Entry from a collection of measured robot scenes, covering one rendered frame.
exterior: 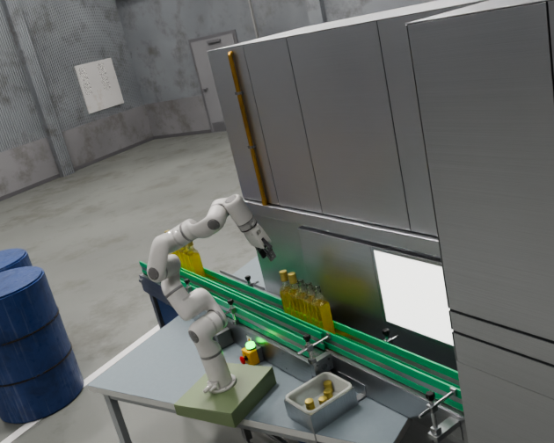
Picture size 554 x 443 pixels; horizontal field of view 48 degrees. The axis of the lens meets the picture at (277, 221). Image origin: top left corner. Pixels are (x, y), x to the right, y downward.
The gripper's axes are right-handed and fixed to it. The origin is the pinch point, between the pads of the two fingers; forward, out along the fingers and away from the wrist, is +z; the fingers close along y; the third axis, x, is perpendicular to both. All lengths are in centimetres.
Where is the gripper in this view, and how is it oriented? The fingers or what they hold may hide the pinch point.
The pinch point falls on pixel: (267, 254)
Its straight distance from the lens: 248.5
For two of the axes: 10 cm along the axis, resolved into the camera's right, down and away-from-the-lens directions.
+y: -5.7, -1.3, 8.1
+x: -6.7, 6.4, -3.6
